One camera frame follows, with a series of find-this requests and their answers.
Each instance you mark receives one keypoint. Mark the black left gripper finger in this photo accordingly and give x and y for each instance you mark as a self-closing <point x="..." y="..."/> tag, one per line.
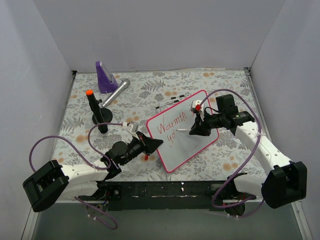
<point x="149" y="140"/>
<point x="152" y="146"/>

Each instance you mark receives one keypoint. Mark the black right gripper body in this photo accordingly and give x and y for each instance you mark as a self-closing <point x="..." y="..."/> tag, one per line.
<point x="200" y="123"/>

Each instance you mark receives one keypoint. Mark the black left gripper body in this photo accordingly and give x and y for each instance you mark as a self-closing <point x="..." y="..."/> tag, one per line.
<point x="144" y="143"/>

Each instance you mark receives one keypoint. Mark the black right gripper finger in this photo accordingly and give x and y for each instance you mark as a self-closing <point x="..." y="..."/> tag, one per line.
<point x="199" y="124"/>
<point x="200" y="131"/>

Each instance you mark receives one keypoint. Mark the pink framed whiteboard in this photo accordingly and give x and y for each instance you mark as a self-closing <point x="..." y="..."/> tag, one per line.
<point x="178" y="146"/>

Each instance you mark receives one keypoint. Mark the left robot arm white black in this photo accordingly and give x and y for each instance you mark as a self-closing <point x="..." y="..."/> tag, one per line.
<point x="54" y="181"/>

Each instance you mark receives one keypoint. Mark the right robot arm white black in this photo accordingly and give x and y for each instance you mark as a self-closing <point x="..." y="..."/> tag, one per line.
<point x="285" y="181"/>

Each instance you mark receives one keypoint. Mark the floral patterned table mat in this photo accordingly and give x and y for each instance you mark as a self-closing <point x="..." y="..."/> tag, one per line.
<point x="79" y="141"/>

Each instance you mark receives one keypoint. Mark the black torch with orange cap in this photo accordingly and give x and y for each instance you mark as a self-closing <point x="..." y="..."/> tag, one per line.
<point x="100" y="114"/>

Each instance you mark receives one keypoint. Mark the silver microphone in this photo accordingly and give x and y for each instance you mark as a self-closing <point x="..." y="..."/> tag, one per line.
<point x="123" y="85"/>

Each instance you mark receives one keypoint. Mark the purple wedge stand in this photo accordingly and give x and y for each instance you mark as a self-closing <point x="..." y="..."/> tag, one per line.
<point x="106" y="81"/>

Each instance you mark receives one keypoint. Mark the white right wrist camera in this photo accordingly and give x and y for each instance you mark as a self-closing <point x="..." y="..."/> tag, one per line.
<point x="197" y="108"/>

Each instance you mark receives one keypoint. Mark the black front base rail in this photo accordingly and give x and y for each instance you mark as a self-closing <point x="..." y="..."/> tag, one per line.
<point x="156" y="195"/>

